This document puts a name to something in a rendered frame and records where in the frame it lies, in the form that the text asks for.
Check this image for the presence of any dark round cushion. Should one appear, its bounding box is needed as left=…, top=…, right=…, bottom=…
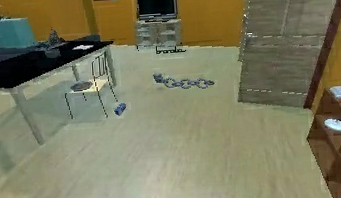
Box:
left=69, top=79, right=95, bottom=93

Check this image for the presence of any black top dining table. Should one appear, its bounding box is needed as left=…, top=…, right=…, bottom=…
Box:
left=0, top=33, right=121, bottom=149

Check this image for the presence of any black flat television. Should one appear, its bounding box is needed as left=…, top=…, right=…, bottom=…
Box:
left=136, top=0, right=179, bottom=22

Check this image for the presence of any white paper sheet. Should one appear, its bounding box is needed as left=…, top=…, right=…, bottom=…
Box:
left=72, top=43, right=95, bottom=52

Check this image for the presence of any grey figurine on table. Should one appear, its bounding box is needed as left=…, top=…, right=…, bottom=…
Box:
left=38, top=27, right=67, bottom=60

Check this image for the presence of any white round bowl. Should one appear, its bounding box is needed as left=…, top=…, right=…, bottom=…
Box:
left=323, top=117, right=341, bottom=134

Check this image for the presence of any blue ring chain toy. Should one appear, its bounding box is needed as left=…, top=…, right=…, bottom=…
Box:
left=152, top=69, right=216, bottom=93

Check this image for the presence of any grey television stand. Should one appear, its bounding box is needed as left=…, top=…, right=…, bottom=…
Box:
left=135, top=17, right=184, bottom=50

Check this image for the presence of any blue cylinder can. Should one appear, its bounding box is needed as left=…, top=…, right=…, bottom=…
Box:
left=113, top=102, right=128, bottom=117

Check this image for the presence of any grey wooden room door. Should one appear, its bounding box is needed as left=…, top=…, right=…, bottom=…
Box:
left=231, top=0, right=341, bottom=112

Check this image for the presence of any pale wooden chair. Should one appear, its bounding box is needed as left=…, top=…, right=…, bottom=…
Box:
left=61, top=50, right=121, bottom=122

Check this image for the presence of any black wire rack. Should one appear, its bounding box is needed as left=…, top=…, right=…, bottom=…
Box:
left=155, top=44, right=187, bottom=56

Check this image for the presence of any teal cabinet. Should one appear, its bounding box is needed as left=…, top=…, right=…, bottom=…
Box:
left=0, top=15, right=38, bottom=51

